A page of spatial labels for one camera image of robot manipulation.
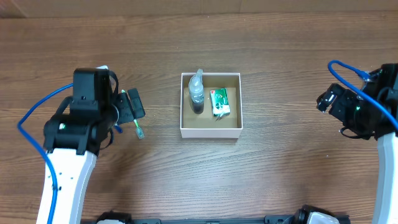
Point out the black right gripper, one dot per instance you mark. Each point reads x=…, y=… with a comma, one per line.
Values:
x=327, y=99

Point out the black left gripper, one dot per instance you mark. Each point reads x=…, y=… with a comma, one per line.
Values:
x=131, y=104

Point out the green toothbrush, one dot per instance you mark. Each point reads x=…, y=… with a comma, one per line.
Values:
x=139, y=131

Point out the clear spray bottle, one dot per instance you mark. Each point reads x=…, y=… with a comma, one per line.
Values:
x=196, y=92

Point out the pink cardboard box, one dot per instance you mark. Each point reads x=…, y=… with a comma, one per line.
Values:
x=205, y=125

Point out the green soap box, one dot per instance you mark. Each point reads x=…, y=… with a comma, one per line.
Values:
x=219, y=102

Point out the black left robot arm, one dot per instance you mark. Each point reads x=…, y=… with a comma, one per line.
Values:
x=74, y=137

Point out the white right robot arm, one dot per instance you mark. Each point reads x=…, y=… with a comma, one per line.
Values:
x=385, y=209

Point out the blue disposable razor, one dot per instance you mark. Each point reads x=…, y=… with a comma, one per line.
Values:
x=118, y=128

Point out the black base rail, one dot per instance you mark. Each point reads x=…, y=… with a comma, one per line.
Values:
x=306, y=214

